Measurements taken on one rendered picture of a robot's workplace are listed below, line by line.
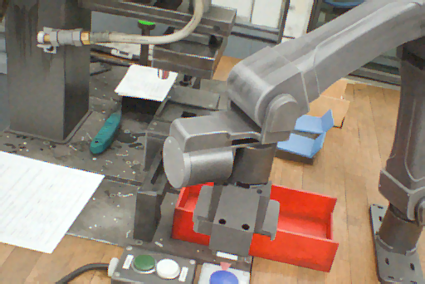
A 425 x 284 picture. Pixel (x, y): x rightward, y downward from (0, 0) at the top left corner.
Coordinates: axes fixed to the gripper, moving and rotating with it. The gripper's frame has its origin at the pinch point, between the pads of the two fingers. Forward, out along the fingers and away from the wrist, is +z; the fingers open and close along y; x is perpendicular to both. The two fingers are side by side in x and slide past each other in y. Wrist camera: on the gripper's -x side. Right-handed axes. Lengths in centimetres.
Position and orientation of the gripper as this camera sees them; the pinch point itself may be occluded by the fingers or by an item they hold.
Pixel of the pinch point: (226, 261)
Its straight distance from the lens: 75.2
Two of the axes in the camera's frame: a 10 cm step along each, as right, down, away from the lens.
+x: 1.5, -4.8, 8.6
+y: 9.8, 2.2, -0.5
